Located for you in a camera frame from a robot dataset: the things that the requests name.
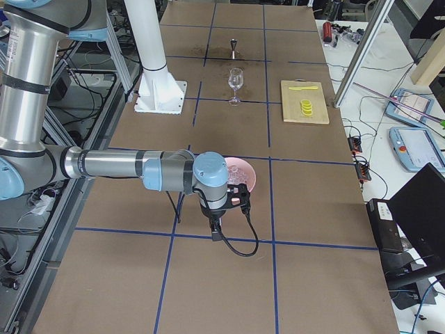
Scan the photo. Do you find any blue teach pendant far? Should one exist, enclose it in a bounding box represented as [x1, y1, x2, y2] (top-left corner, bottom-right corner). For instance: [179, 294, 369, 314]
[385, 88, 434, 127]

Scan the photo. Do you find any orange black connector far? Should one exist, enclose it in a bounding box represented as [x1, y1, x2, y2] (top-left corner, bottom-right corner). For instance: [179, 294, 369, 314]
[348, 136, 362, 154]

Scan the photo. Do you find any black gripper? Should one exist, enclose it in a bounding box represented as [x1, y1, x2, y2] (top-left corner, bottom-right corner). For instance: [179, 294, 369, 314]
[200, 205, 225, 241]

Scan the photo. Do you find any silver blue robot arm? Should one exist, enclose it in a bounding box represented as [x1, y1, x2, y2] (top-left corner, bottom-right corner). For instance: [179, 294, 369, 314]
[1, 1, 231, 241]

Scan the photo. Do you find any red cylinder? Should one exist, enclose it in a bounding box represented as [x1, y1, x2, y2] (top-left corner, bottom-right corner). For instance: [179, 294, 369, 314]
[322, 21, 332, 43]

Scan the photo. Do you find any yellow plastic knife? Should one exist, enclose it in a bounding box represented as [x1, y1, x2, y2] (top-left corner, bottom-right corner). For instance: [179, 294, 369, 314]
[288, 86, 318, 91]

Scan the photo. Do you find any white pole base plate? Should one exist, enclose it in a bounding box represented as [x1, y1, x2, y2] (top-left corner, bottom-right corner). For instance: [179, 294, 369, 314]
[134, 67, 188, 115]

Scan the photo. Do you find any lemon slice farthest from knife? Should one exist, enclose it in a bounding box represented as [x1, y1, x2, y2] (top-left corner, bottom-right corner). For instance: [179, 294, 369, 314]
[302, 109, 313, 117]

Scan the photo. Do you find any steel jigger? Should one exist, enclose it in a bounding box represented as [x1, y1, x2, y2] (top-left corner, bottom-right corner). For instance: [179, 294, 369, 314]
[230, 38, 238, 59]

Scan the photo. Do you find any orange black connector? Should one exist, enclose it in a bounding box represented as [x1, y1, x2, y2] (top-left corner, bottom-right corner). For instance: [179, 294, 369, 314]
[355, 161, 372, 183]
[348, 136, 362, 154]

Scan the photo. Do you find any blue teach pendant near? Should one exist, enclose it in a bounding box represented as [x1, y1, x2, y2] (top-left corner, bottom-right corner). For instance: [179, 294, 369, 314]
[389, 127, 444, 173]

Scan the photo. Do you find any orange black connector near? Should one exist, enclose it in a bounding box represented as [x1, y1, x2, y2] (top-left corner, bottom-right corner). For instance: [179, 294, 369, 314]
[355, 161, 372, 183]

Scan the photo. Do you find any pink bowl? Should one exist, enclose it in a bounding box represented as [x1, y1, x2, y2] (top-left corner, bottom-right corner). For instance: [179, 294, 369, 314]
[225, 157, 257, 193]

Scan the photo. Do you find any black camera cable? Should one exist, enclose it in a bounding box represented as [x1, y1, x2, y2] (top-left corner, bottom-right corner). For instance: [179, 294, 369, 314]
[218, 207, 259, 257]

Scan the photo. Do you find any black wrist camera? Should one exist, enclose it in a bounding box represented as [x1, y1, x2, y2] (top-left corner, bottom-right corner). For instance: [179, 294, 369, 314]
[225, 183, 251, 215]

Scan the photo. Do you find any blue teach pendant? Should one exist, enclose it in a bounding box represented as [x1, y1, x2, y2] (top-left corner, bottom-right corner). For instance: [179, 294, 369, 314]
[385, 88, 434, 127]
[389, 127, 444, 173]

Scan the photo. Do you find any aluminium frame post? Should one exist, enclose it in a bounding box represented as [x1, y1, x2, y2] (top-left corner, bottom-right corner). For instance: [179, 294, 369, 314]
[333, 0, 394, 108]

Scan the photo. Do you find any clear wine glass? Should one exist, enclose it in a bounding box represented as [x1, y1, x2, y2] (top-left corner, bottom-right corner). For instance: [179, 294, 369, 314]
[228, 67, 243, 106]

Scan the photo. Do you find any clear ice cubes pile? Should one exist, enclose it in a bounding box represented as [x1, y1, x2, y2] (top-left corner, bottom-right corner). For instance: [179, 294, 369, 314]
[228, 165, 248, 185]

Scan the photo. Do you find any black box on table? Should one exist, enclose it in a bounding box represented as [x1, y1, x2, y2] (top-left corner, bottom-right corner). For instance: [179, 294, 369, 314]
[366, 198, 403, 254]

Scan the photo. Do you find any bamboo cutting board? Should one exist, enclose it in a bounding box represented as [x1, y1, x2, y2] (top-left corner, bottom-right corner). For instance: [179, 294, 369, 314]
[280, 80, 330, 125]

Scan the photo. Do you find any black monitor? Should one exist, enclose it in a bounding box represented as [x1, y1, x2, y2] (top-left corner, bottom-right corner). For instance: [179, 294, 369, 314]
[388, 163, 444, 260]

